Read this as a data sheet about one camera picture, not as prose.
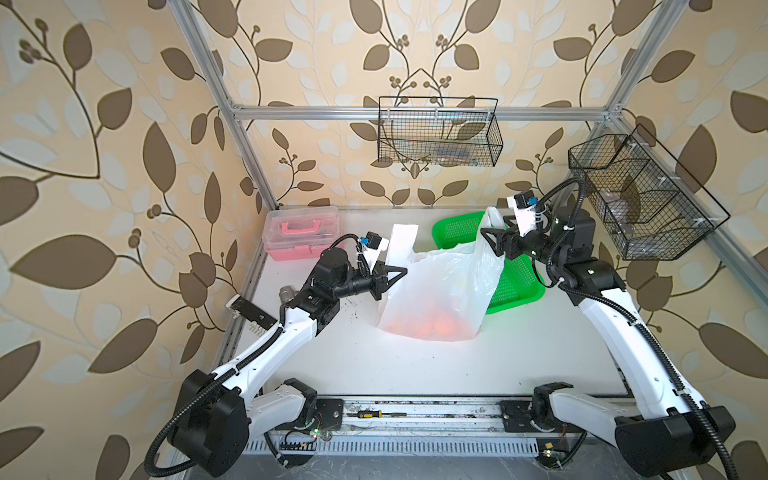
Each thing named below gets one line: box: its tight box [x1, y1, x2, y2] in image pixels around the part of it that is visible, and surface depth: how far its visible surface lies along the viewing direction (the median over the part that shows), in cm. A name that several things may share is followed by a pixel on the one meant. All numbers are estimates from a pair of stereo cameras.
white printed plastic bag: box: [378, 208, 505, 342], surface depth 79 cm
